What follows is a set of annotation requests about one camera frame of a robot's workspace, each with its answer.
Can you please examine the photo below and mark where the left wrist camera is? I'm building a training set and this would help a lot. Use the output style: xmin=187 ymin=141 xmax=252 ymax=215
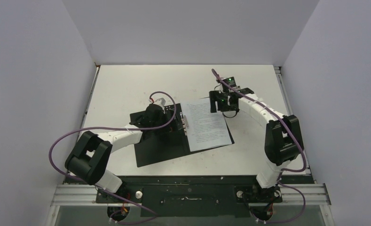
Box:
xmin=153 ymin=98 xmax=166 ymax=108

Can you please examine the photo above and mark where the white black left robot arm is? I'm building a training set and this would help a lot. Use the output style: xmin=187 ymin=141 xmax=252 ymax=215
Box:
xmin=64 ymin=101 xmax=178 ymax=203

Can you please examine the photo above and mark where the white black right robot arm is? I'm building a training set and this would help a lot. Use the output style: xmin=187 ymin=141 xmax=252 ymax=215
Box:
xmin=209 ymin=88 xmax=303 ymax=202

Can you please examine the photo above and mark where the metal folder clip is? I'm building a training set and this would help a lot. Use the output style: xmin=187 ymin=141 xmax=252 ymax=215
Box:
xmin=180 ymin=112 xmax=189 ymax=136

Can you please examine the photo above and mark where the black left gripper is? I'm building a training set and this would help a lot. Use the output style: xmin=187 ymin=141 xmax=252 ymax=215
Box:
xmin=152 ymin=109 xmax=182 ymax=135

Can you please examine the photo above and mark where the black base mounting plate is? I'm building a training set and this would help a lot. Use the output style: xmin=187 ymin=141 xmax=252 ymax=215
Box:
xmin=63 ymin=175 xmax=314 ymax=218

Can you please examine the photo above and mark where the white paper sheet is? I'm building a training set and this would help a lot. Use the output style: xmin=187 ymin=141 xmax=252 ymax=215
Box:
xmin=181 ymin=98 xmax=233 ymax=152

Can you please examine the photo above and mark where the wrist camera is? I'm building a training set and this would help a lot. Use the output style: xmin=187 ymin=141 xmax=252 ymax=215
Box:
xmin=221 ymin=77 xmax=237 ymax=87
xmin=153 ymin=98 xmax=166 ymax=108

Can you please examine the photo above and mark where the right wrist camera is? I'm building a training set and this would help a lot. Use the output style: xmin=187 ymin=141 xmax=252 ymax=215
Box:
xmin=221 ymin=77 xmax=237 ymax=87

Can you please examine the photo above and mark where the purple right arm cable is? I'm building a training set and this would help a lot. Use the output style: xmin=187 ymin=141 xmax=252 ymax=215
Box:
xmin=211 ymin=68 xmax=308 ymax=225

